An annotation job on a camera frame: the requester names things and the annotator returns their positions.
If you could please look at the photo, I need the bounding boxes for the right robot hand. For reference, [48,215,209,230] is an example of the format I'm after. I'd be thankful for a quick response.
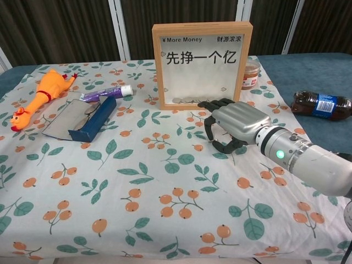
[197,98,273,153]

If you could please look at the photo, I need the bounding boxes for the clear jar with orange contents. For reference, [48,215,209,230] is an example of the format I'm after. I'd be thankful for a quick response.
[241,57,261,91]

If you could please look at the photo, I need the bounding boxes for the cola bottle with blue label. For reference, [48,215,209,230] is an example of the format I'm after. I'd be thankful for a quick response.
[291,90,352,122]

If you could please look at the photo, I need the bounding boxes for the floral print tablecloth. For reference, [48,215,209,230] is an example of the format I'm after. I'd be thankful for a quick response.
[0,56,352,261]

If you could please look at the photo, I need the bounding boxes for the purple toothpaste tube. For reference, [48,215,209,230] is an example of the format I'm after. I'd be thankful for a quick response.
[79,84,134,103]

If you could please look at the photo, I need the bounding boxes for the blue glasses case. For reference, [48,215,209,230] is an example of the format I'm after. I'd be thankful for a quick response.
[41,95,117,143]

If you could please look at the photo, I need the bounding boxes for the thin-framed eyeglasses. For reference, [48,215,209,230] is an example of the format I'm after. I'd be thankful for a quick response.
[73,103,103,130]

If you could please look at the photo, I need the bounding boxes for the orange rubber chicken toy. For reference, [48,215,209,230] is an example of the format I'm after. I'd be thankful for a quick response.
[10,69,79,132]

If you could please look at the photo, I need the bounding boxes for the wooden money box frame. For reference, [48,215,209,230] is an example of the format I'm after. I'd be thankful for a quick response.
[151,23,253,111]

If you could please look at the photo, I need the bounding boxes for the white partition frame post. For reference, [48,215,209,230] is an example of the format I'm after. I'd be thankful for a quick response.
[233,0,253,25]
[108,0,132,61]
[282,0,303,55]
[0,46,13,73]

